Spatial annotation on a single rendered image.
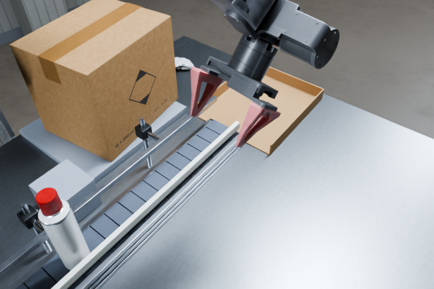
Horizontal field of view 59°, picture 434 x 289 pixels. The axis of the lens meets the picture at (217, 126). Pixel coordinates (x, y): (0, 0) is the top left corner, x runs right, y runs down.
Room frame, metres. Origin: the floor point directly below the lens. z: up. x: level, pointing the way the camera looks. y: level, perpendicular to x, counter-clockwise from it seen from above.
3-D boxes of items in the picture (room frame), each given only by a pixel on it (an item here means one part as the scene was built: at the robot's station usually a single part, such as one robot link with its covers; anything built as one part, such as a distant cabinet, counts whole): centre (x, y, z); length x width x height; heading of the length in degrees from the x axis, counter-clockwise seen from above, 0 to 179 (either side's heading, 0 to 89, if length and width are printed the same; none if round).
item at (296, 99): (0.89, -0.13, 0.85); 0.30 x 0.26 x 0.04; 142
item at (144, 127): (0.64, 0.15, 0.91); 0.07 x 0.03 x 0.17; 52
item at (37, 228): (0.41, 0.34, 0.91); 0.07 x 0.03 x 0.17; 52
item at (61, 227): (0.37, 0.27, 0.98); 0.05 x 0.05 x 0.20
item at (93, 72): (0.84, 0.29, 0.99); 0.30 x 0.24 x 0.27; 150
